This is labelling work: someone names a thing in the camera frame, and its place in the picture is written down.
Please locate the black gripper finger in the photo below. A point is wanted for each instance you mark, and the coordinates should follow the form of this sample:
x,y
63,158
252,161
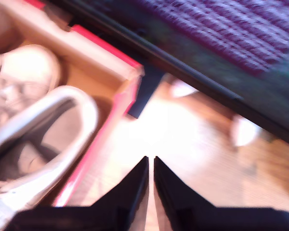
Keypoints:
x,y
127,197
180,199

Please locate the white leather lace-up sneaker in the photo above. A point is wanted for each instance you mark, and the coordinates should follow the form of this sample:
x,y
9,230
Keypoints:
x,y
33,65
62,93

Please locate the red cardboard shoebox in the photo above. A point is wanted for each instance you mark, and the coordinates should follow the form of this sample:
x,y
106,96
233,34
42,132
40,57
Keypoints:
x,y
98,55

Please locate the white game controller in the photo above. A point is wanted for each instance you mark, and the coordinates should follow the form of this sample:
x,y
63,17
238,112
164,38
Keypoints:
x,y
243,132

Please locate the grey black monitor stand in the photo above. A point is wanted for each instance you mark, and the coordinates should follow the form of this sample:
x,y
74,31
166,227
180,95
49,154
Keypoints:
x,y
144,96

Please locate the wide black computer monitor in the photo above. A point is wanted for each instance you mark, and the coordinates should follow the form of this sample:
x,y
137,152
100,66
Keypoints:
x,y
231,36

